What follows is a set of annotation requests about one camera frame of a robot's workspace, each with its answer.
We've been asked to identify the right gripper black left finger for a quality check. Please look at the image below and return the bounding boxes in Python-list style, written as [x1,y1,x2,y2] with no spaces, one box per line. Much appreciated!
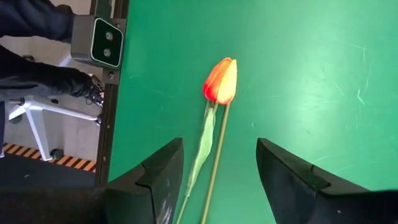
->
[104,138,185,224]

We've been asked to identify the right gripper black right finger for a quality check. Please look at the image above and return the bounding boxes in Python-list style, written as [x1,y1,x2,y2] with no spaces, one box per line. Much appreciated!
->
[256,138,398,224]

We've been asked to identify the red artificial tulip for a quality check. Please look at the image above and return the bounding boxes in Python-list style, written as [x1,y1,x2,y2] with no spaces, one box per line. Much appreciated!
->
[200,102,231,224]

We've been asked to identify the orange artificial tulip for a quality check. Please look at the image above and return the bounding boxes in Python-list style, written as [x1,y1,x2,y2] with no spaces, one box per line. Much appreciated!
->
[175,57,238,224]

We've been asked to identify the green table mat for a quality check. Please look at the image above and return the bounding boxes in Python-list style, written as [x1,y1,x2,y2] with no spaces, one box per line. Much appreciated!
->
[107,0,398,224]

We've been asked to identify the black mat with striped edge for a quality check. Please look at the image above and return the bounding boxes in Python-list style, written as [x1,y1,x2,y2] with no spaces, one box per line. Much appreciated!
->
[0,142,98,187]

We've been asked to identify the white chair base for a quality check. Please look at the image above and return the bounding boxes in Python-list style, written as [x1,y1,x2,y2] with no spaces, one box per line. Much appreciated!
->
[7,95,102,162]

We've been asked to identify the person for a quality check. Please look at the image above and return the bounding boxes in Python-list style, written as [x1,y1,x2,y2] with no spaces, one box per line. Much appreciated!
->
[0,0,105,108]

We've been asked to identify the black aluminium table frame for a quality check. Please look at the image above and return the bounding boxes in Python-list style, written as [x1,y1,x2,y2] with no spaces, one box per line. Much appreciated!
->
[95,0,130,187]

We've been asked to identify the grey table-level camera box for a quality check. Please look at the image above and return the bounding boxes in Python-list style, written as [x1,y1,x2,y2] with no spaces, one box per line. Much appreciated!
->
[70,14,127,70]

